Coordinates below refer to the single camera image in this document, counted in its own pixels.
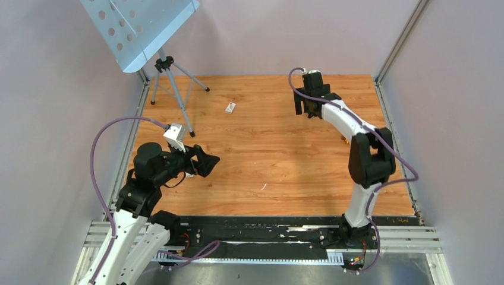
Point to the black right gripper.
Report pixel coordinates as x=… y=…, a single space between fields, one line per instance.
x=298 y=98

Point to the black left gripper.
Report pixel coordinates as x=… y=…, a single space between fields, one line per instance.
x=205 y=161

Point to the small white staple box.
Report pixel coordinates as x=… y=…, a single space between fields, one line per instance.
x=230 y=108

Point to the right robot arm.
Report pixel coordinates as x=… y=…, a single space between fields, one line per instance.
x=371 y=162

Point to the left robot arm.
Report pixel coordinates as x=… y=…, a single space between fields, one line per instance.
x=136 y=233

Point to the colourful toy block car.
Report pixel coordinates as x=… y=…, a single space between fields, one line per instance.
x=345 y=140

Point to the light blue music stand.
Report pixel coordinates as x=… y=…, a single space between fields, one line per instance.
x=136 y=31

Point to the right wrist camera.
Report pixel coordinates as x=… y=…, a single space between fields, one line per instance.
x=306 y=72

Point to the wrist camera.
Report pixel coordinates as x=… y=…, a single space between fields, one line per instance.
x=174 y=136
x=306 y=72

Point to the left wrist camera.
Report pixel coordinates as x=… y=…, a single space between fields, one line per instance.
x=174 y=136

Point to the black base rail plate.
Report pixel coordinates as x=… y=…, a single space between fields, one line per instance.
x=270 y=237

